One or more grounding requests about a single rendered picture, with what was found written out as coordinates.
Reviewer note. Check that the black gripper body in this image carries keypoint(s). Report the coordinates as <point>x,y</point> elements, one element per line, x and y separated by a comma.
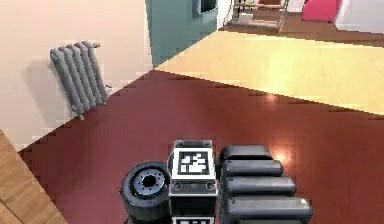
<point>146,191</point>

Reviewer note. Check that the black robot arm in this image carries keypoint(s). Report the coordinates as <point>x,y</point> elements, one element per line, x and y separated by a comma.
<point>256,186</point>

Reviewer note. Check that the pink armchair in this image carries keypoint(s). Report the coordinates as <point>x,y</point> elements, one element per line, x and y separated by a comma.
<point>320,10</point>

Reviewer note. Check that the grey wall radiator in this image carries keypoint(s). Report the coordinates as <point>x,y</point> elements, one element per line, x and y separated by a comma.
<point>80,75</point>

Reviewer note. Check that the dark framed wall picture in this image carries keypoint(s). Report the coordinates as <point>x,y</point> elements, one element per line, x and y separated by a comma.
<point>205,6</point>

